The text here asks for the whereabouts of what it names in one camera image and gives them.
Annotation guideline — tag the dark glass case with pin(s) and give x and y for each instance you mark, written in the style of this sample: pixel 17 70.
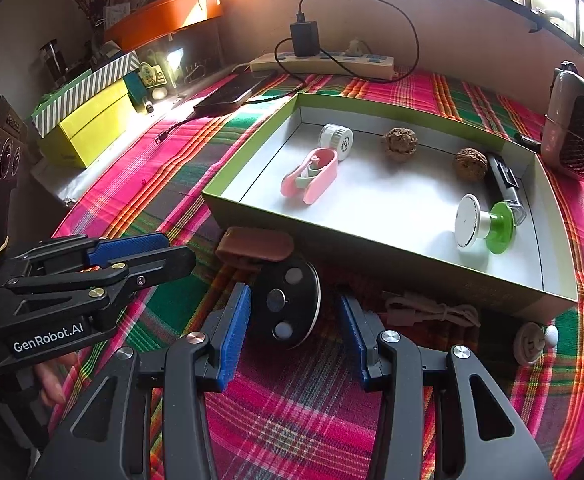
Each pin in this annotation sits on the dark glass case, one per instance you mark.
pixel 197 60

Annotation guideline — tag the small white ball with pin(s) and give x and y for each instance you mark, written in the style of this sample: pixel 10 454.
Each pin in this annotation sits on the small white ball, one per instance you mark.
pixel 551 335

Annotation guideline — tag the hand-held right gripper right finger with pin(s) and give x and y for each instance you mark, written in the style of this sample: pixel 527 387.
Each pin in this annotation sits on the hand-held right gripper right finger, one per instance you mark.
pixel 351 340

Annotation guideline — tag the pink tape dispenser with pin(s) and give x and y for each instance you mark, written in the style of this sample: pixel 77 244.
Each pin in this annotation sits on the pink tape dispenser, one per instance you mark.
pixel 319 177

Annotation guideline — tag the silver metal carabiner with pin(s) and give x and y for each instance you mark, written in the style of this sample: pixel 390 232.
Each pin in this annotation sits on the silver metal carabiner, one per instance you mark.
pixel 436 310

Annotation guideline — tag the black clear lighter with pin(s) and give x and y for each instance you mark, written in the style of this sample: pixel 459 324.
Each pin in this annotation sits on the black clear lighter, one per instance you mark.
pixel 501 180

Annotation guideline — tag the teal box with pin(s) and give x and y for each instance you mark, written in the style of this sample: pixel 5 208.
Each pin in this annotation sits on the teal box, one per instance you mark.
pixel 136 92

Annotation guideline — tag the pink clip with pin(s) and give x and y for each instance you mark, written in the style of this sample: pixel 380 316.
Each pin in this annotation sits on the pink clip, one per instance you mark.
pixel 257 245

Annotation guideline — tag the brown walnut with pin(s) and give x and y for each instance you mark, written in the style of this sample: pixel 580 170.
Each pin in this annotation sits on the brown walnut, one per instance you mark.
pixel 469 163
pixel 399 144

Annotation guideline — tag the yellow box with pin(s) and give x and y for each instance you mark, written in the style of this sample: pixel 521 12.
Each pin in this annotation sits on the yellow box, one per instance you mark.
pixel 87 130

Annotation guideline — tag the black charger adapter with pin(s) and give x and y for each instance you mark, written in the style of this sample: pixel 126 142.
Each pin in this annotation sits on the black charger adapter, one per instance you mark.
pixel 304 40

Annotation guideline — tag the small white round holder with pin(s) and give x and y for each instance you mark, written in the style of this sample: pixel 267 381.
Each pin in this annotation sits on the small white round holder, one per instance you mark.
pixel 527 344

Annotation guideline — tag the black round disc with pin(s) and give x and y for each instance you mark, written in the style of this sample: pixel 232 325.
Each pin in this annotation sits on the black round disc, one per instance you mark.
pixel 297 305

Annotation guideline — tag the striped box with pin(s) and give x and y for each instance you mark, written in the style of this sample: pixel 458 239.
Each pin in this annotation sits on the striped box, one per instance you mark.
pixel 87 85

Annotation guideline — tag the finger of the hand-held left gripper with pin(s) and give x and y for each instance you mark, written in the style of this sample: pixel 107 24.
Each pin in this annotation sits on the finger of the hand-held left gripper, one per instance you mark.
pixel 172 260
pixel 127 247

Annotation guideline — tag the green yellow sticker card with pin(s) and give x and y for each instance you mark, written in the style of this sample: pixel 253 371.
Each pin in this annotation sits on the green yellow sticker card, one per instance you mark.
pixel 153 74

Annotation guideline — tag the small black stick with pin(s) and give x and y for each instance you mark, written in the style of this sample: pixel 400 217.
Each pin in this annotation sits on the small black stick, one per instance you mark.
pixel 524 139

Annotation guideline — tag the green and white spool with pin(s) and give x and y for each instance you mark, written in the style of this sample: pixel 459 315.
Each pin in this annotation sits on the green and white spool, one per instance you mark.
pixel 499 227

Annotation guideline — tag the grey portable heater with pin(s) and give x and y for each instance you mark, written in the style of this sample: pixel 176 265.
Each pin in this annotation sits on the grey portable heater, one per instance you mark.
pixel 566 125

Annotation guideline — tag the person's left hand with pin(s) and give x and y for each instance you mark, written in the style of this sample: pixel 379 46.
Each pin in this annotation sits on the person's left hand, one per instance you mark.
pixel 54 380

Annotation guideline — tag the black smartphone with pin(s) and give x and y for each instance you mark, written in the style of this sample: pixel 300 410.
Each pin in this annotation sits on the black smartphone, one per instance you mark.
pixel 232 94

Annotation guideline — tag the small white round cap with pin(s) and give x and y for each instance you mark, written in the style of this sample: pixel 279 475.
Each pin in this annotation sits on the small white round cap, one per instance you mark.
pixel 339 142

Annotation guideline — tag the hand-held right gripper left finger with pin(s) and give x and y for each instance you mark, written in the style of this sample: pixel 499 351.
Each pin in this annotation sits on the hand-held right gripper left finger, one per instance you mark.
pixel 234 335

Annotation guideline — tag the beige plug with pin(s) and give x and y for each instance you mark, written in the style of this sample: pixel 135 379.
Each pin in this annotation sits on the beige plug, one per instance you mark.
pixel 355 45

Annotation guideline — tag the orange tray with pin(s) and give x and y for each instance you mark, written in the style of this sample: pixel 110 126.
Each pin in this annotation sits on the orange tray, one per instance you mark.
pixel 162 20

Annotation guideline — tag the dark glass jar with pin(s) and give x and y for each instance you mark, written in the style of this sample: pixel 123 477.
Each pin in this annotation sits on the dark glass jar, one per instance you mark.
pixel 53 62

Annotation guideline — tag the beige power strip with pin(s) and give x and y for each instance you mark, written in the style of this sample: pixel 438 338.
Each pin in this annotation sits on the beige power strip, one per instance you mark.
pixel 371 65

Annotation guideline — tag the green cardboard box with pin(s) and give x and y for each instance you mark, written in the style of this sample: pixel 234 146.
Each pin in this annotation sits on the green cardboard box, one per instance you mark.
pixel 371 185

